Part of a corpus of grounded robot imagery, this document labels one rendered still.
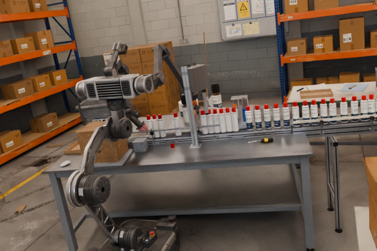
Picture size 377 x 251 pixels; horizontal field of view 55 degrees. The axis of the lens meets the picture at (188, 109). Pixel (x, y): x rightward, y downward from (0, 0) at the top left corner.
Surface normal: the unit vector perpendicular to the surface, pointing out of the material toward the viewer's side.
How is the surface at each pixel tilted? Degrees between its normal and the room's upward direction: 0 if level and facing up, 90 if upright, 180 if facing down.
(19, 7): 90
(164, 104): 90
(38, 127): 90
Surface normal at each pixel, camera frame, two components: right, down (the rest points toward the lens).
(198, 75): 0.71, 0.08
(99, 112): -0.02, 0.33
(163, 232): -0.15, -0.95
